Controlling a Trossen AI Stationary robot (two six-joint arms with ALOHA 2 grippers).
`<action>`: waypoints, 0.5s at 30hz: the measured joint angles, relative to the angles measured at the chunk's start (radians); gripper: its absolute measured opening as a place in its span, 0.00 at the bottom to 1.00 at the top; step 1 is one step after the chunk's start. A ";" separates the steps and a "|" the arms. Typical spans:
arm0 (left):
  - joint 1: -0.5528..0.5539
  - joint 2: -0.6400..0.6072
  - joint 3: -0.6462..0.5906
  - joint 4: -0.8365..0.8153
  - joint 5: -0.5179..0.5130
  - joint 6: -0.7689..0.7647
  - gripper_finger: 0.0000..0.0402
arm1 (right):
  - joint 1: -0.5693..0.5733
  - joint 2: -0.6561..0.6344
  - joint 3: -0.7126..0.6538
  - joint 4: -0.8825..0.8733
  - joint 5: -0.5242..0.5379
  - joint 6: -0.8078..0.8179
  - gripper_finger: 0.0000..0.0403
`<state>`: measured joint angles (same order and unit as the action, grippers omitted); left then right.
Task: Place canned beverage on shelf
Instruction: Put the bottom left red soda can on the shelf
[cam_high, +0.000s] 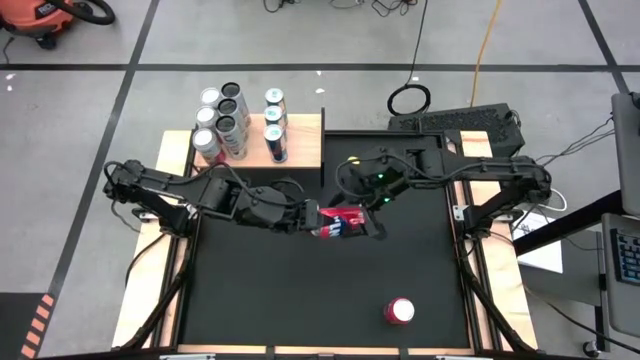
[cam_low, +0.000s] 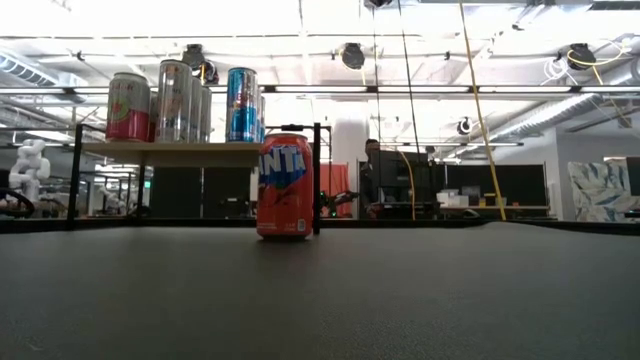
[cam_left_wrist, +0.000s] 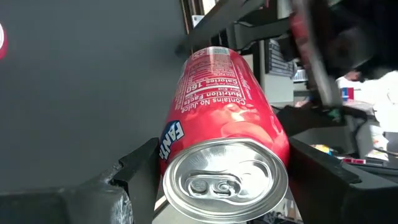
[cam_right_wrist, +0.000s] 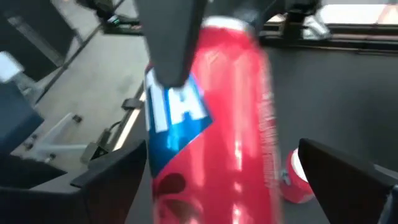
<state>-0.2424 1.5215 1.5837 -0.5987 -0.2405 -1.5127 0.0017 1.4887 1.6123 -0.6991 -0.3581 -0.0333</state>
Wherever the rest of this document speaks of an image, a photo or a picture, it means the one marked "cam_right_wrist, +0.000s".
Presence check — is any red Fanta can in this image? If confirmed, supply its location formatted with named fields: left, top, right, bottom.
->
left=279, top=148, right=315, bottom=205

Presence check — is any wooden shelf board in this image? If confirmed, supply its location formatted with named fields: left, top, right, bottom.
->
left=320, top=2, right=398, bottom=26

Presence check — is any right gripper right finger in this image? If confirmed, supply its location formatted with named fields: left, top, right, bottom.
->
left=297, top=138, right=398, bottom=224

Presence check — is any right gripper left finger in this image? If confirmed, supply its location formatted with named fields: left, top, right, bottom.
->
left=0, top=139, right=148, bottom=224

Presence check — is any small white box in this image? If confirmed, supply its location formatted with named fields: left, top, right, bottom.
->
left=0, top=51, right=25, bottom=84

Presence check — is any wooden front edge strip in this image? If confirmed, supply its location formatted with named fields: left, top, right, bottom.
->
left=112, top=90, right=147, bottom=152

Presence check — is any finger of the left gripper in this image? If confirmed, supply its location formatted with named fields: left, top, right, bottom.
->
left=239, top=0, right=280, bottom=34
left=134, top=0, right=208, bottom=88

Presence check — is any red soda can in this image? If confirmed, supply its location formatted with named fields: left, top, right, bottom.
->
left=143, top=16, right=284, bottom=224

